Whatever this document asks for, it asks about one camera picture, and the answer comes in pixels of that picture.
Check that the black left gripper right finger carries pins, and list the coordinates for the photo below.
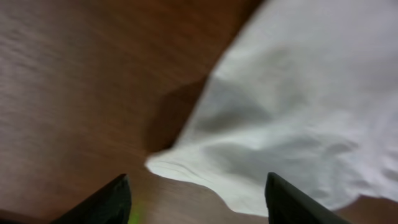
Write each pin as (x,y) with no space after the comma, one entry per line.
(287,204)

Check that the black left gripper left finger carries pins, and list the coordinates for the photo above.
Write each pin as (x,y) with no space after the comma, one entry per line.
(111,204)

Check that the white polo shirt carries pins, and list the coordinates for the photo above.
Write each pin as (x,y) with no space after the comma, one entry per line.
(308,90)

